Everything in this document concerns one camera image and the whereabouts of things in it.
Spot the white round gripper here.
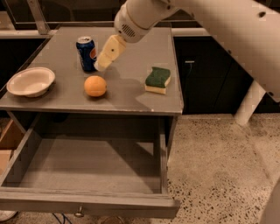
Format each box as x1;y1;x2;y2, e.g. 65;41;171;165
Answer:
94;2;155;72

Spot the blue pepsi can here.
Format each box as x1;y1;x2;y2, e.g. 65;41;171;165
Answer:
76;36;97;72

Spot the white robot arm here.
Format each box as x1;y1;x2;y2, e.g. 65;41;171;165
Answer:
115;0;280;224

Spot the grey cabinet with top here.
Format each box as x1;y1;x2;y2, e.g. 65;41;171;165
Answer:
0;26;185;165

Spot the open grey top drawer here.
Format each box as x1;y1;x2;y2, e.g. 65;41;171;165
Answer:
0;113;180;218

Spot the metal drawer knob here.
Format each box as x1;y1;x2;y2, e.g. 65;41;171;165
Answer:
74;206;84;218

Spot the orange fruit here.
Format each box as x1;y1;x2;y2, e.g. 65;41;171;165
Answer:
84;75;107;97

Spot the green yellow sponge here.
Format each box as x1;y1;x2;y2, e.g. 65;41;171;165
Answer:
144;66;171;95

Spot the white bowl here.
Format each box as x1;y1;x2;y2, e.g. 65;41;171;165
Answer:
6;67;55;98

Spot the glass railing with metal posts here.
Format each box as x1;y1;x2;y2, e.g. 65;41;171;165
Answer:
0;0;126;36

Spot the dark low cabinet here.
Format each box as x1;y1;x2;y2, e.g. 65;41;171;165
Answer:
172;35;280;116

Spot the wooden box at left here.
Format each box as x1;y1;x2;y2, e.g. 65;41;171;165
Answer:
0;120;24;175

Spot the white slanted support pole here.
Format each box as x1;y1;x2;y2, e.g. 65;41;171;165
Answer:
234;80;266;126

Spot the blue cable on floor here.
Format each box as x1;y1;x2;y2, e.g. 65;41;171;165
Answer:
52;213;74;224

